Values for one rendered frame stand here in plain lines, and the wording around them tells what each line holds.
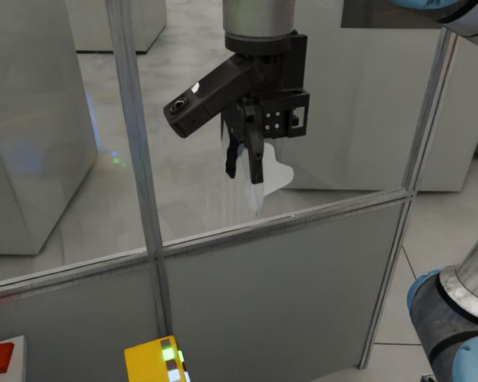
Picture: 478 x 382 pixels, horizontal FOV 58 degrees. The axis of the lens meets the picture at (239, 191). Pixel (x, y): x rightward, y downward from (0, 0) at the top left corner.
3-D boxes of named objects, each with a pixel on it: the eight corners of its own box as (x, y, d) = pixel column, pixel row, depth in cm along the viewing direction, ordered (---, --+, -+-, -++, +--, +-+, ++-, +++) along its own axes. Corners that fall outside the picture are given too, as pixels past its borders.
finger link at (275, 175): (302, 213, 52) (294, 138, 50) (256, 223, 51) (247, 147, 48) (290, 208, 55) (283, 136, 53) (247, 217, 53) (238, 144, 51)
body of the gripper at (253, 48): (306, 142, 51) (317, 38, 44) (238, 154, 49) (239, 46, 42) (279, 116, 57) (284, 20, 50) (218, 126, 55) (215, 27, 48)
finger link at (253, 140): (268, 184, 48) (260, 105, 46) (256, 186, 48) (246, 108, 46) (254, 177, 53) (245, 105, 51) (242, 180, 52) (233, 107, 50)
